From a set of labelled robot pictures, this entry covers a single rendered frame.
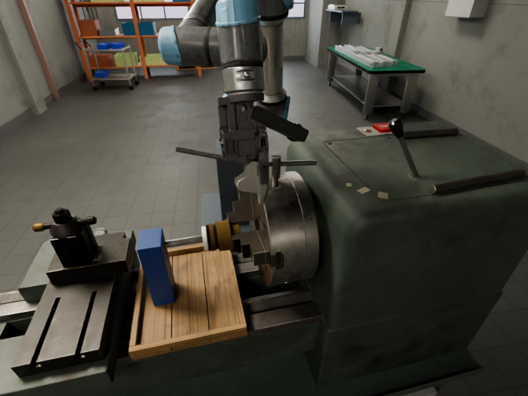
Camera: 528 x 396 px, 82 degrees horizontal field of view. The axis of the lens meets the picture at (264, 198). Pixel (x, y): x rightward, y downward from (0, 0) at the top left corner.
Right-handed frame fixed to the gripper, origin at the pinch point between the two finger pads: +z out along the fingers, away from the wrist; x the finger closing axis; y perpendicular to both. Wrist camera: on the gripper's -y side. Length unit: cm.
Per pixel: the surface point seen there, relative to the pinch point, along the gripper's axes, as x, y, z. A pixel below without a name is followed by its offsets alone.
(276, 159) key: -11.9, -6.1, -5.6
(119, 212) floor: -229, 87, 59
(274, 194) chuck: -13.4, -5.5, 3.2
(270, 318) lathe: -16.4, -2.5, 40.7
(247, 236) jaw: -17.1, 1.7, 14.8
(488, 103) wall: -262, -340, -9
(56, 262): -31, 54, 19
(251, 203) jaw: -23.9, -1.0, 7.6
